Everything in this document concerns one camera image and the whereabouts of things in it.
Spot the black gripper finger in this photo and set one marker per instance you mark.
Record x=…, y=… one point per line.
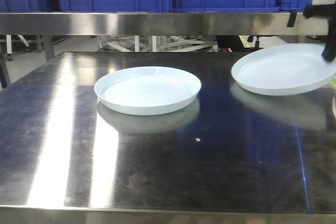
x=329, y=52

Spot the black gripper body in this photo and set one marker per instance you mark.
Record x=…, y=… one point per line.
x=324, y=11

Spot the pale blue plate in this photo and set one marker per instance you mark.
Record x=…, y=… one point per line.
x=150, y=90
x=282, y=70

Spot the black tape strip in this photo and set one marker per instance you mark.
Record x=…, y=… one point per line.
x=292, y=19

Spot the person legs dark trousers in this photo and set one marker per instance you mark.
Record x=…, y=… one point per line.
x=233, y=43

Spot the white metal frame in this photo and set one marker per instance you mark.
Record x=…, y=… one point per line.
x=156, y=44

